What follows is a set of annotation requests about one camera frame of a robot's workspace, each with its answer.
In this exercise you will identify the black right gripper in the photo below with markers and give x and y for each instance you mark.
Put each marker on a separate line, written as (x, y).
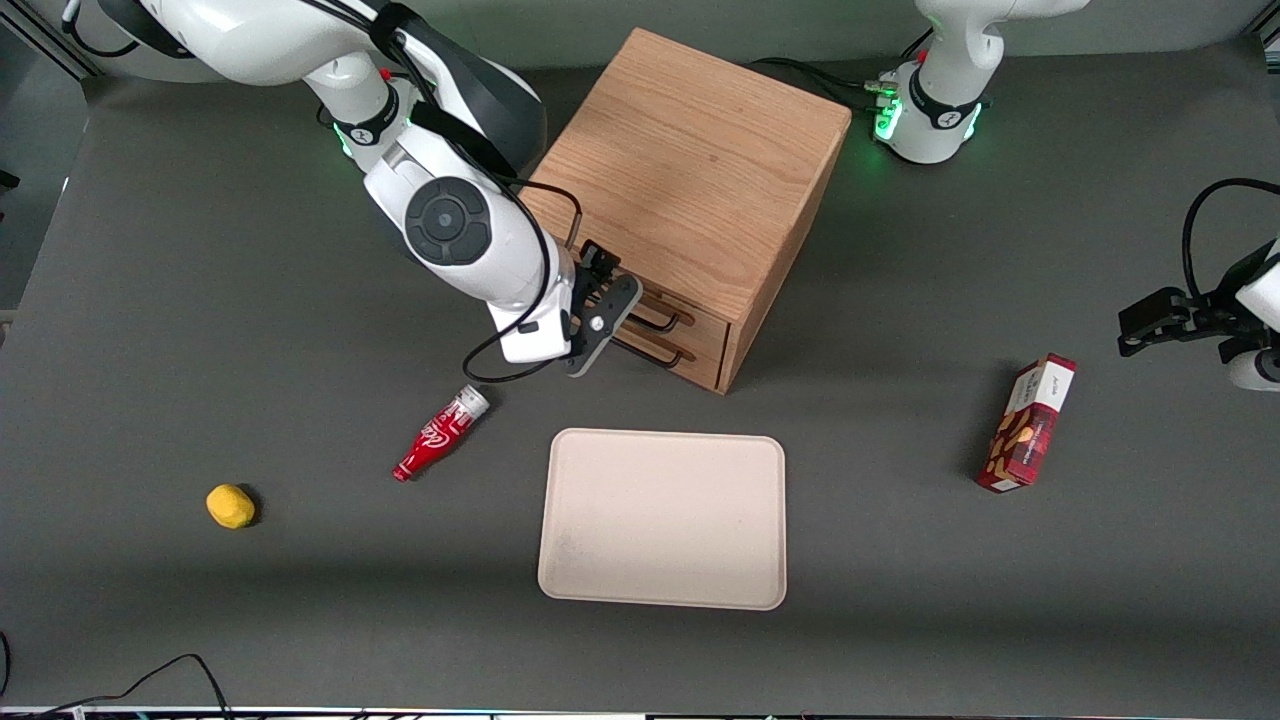
(597, 263)

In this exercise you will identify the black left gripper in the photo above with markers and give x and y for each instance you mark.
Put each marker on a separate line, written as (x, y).
(1216, 307)

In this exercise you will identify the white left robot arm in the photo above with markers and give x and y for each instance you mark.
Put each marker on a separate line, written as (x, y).
(940, 100)

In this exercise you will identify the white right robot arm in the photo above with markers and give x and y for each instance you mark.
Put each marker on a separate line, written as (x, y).
(300, 40)

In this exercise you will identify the wooden drawer cabinet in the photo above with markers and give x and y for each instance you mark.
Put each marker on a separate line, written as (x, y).
(690, 170)

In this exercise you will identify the red cookie box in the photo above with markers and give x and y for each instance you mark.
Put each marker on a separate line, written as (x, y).
(1030, 425)

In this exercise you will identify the red cola bottle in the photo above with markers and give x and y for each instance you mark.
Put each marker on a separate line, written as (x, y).
(440, 432)

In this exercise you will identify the beige plastic tray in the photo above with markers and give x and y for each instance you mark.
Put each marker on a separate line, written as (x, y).
(662, 520)

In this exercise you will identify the yellow lemon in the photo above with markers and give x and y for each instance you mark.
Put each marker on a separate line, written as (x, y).
(231, 506)

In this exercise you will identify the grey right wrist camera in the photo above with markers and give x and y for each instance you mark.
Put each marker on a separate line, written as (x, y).
(602, 325)

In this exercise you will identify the aluminium frame profile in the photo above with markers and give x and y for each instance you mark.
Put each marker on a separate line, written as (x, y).
(50, 40)

